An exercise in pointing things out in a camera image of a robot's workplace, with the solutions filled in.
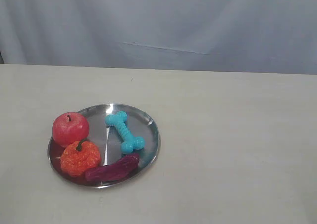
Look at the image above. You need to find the turquoise toy bone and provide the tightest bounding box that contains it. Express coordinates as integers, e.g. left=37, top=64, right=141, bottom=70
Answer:
left=105, top=111, right=145, bottom=154

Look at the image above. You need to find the round stainless steel plate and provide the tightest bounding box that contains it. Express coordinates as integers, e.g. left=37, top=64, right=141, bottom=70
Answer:
left=47, top=103, right=160, bottom=189

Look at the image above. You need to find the purple toy sweet potato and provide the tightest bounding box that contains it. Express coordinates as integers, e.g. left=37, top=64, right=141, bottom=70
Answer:
left=85, top=152, right=140, bottom=182

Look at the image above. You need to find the red toy apple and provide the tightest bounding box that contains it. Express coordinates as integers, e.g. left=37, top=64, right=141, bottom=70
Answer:
left=52, top=112, right=89, bottom=148

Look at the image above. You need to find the orange toy pumpkin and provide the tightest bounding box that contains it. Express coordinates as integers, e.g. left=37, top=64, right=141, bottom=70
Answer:
left=60, top=138, right=101, bottom=177

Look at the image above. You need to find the white fabric backdrop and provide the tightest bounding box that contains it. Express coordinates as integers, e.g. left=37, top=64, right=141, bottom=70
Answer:
left=0, top=0, right=317, bottom=74

